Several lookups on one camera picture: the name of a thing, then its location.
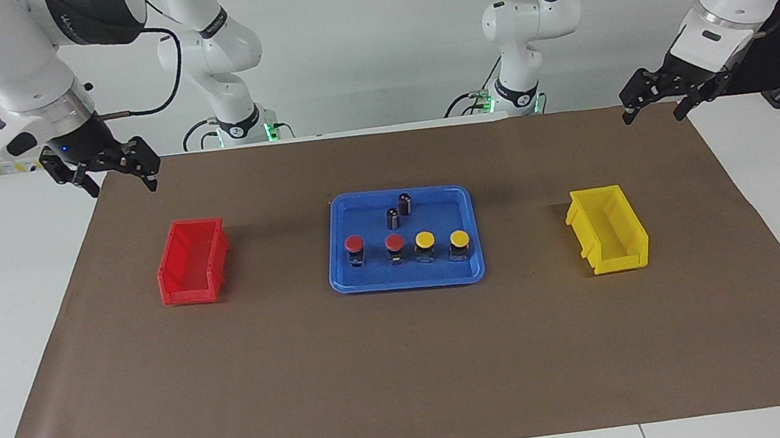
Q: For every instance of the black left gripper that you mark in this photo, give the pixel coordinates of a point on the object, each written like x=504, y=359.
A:
x=685, y=73

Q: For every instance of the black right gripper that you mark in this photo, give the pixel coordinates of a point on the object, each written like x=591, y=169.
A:
x=87, y=142

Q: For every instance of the red push button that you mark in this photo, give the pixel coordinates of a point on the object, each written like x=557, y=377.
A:
x=394, y=242
x=354, y=243

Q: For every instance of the yellow push button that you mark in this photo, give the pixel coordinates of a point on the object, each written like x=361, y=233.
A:
x=424, y=240
x=459, y=238

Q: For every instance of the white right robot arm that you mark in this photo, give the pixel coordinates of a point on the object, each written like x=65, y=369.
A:
x=12, y=56

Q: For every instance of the red plastic bin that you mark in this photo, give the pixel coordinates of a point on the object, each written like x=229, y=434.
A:
x=193, y=263

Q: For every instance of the yellow plastic bin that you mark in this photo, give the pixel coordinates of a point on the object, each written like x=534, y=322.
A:
x=612, y=230

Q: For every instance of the black cylinder capacitor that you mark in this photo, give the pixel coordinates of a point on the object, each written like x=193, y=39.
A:
x=393, y=218
x=405, y=204

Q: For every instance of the blue plastic tray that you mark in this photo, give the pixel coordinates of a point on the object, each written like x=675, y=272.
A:
x=411, y=277

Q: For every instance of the brown table mat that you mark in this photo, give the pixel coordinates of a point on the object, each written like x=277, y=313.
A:
x=406, y=364

